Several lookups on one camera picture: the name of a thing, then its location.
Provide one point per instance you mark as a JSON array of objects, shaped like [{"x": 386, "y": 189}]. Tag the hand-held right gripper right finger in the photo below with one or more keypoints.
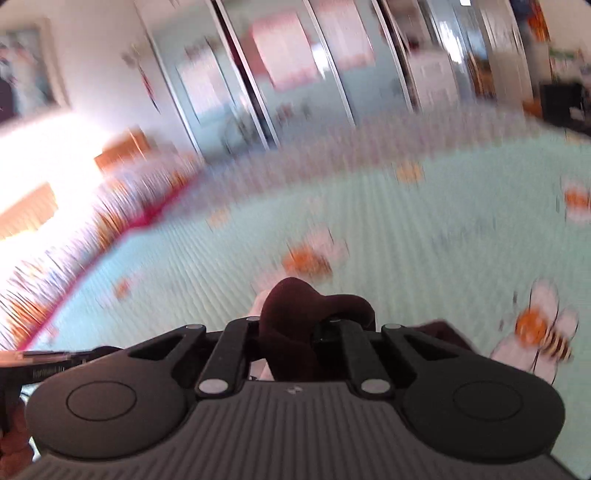
[{"x": 356, "y": 353}]

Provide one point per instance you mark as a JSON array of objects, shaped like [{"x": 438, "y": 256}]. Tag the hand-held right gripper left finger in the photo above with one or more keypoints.
[{"x": 235, "y": 344}]

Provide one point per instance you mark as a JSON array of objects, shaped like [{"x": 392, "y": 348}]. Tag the white shirt with maroon sleeves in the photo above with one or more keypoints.
[{"x": 288, "y": 314}]

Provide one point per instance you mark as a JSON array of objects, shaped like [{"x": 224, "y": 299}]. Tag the person's left hand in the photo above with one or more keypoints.
[{"x": 10, "y": 434}]

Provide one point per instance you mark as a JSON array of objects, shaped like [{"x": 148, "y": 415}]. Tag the light green quilted bedspread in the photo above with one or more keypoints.
[{"x": 378, "y": 226}]

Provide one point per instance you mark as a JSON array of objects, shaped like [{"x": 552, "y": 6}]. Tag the printed pillow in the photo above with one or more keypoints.
[{"x": 138, "y": 194}]

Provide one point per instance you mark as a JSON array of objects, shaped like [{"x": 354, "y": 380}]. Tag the wooden headboard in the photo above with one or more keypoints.
[{"x": 122, "y": 150}]

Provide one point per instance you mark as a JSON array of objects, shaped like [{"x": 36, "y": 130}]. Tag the wardrobe with sliding doors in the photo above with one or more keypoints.
[{"x": 304, "y": 78}]

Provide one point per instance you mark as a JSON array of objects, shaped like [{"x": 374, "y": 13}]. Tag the white drawer cabinet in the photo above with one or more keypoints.
[{"x": 434, "y": 81}]

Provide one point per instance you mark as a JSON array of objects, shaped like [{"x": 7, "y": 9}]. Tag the dark furniture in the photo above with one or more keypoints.
[{"x": 561, "y": 104}]

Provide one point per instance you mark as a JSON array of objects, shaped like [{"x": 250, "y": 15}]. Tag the framed wall picture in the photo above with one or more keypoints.
[{"x": 27, "y": 69}]

